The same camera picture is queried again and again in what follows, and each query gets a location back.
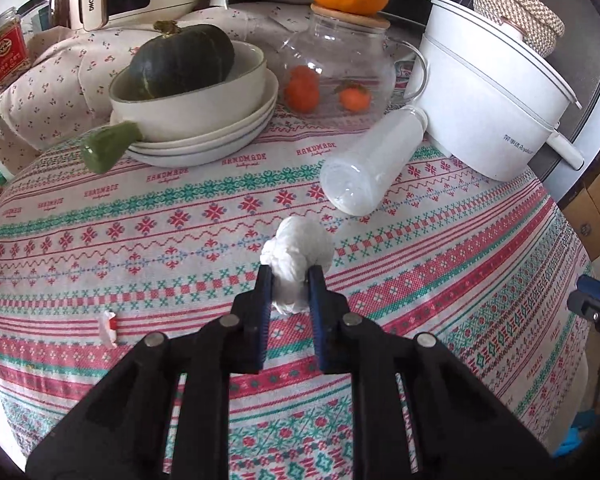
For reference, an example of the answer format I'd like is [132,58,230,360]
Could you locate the white electric cooking pot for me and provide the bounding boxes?
[405,0,584,181]

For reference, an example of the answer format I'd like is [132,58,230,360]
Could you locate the white bowl stack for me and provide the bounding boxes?
[109,41,278,167]

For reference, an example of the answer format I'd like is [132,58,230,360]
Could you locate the woven rope basket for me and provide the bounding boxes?
[472,0,566,58]

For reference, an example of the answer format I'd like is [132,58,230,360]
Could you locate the glass teapot with tangerines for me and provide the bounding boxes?
[277,3,428,129]

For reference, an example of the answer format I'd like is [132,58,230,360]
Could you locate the small paper scrap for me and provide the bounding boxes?
[98,310,118,349]

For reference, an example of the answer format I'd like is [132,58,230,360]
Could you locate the patterned handmade tablecloth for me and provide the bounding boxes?
[0,112,588,479]

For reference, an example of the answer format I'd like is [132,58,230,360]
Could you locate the red labelled jar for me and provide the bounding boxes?
[0,6,31,93]

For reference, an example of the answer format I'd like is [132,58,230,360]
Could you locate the stacked cardboard boxes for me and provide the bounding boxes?
[560,171,600,261]

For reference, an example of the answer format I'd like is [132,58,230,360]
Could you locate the dark green squash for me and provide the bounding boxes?
[128,21,235,100]

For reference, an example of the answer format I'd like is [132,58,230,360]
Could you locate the frosted white plastic bottle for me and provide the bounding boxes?
[320,105,428,217]

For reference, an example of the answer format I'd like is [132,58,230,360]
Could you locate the white tissue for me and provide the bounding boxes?
[260,216,335,316]

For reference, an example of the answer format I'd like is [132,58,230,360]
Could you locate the small floral cloth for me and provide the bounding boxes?
[0,2,310,180]

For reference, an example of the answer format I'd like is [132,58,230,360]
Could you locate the grey refrigerator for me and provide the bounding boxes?
[530,0,600,202]

